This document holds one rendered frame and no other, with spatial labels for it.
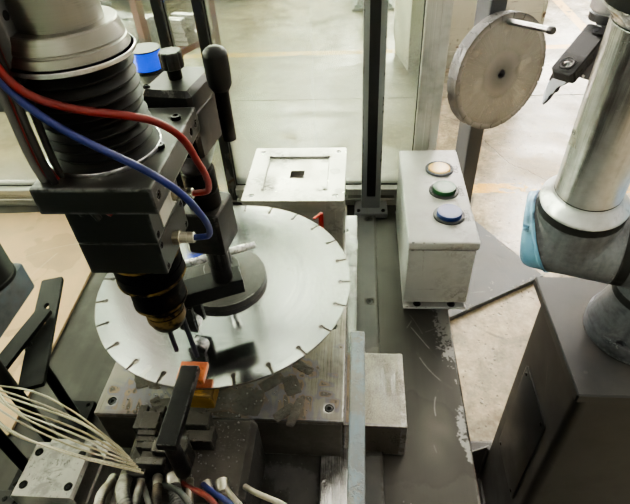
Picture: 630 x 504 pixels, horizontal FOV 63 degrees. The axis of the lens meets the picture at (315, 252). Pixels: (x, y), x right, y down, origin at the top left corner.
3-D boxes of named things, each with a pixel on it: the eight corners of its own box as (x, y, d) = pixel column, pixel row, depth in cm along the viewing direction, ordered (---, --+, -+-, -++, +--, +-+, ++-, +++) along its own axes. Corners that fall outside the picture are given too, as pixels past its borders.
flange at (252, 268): (231, 241, 73) (228, 228, 71) (284, 277, 67) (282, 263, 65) (165, 282, 67) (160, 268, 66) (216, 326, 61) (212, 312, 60)
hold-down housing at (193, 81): (204, 226, 56) (157, 37, 43) (245, 231, 55) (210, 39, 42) (183, 260, 52) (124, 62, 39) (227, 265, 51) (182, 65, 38)
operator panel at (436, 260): (394, 211, 110) (398, 150, 100) (446, 211, 109) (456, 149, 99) (402, 308, 89) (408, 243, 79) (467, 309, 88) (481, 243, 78)
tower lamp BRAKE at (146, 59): (139, 62, 79) (134, 42, 77) (168, 62, 78) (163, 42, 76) (129, 74, 75) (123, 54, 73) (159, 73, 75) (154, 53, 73)
